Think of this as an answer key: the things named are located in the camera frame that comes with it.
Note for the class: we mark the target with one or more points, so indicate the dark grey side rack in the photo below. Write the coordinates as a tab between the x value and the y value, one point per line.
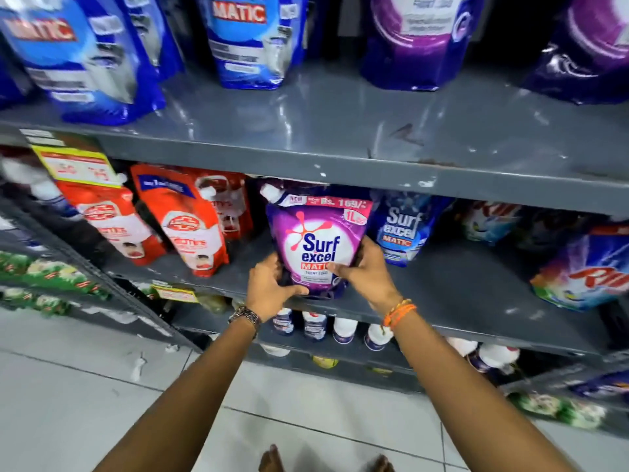
123	309

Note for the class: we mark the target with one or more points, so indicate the person's left thumb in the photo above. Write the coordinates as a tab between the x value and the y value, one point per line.
295	291

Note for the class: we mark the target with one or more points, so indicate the white paper scrap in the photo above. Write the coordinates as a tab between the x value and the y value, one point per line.
138	368

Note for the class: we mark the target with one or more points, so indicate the metal wristwatch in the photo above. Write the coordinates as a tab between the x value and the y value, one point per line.
245	317

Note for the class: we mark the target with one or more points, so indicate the person's right foot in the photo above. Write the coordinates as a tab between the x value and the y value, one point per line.
381	464

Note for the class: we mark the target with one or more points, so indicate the grey metal shelf board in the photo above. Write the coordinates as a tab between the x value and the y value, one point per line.
344	372
344	127
467	289

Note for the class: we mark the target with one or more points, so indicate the red handwash refill pouch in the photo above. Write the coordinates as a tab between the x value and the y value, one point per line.
184	221
231	206
113	216

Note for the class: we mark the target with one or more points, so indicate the row of green packets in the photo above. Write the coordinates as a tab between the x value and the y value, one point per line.
560	407
49	275

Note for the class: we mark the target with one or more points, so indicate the small blue detergent pouch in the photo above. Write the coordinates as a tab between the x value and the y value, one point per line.
403	226

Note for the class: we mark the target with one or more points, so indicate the colourful detergent powder packet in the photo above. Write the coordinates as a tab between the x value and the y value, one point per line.
585	275
489	222

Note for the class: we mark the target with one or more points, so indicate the large yellow price tag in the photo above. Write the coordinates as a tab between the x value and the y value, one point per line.
76	166

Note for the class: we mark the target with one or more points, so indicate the large blue detergent pouch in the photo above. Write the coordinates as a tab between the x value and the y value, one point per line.
250	39
157	29
83	58

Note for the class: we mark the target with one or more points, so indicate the person's foot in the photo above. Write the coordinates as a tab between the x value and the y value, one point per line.
271	461
381	464

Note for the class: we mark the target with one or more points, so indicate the person's left hand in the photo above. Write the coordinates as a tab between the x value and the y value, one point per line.
265	289

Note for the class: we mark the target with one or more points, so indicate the person's left foot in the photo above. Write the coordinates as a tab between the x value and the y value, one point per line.
271	461

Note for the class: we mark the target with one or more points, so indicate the blue purple detergent packet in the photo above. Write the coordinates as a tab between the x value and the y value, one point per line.
602	385

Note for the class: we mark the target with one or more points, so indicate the person's right hand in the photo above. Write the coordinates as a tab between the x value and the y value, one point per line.
373	280

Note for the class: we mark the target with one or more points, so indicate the person's right thumb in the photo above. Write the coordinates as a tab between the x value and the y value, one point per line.
343	271

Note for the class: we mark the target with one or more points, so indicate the small yellow price tag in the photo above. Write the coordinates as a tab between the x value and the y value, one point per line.
175	293

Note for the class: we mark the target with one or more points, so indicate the person's left forearm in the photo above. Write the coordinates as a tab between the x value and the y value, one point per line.
186	403

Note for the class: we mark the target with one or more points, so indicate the purple detergent pouch white spout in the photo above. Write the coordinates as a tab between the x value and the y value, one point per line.
314	230

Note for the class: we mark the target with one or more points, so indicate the row of white bottles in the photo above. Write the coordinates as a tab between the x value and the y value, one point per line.
314	325

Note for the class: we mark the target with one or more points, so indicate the large purple detergent pouch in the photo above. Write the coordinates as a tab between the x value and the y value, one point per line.
417	39
585	49

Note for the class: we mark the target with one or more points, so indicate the person's right forearm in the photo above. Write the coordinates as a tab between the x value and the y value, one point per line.
467	403

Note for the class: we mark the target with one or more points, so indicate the white and blue bottle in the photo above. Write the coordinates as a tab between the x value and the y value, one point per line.
42	189

